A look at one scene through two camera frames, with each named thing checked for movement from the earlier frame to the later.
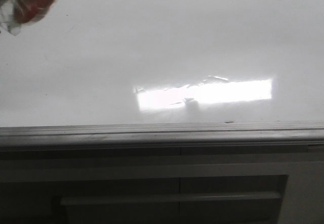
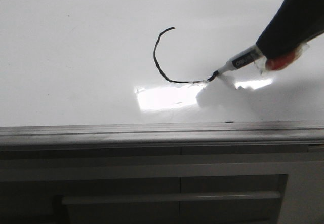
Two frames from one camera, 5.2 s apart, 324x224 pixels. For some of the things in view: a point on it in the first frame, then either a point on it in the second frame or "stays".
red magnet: (27, 2) -> (283, 61)
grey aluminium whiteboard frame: (163, 135) stays
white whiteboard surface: (118, 52) stays
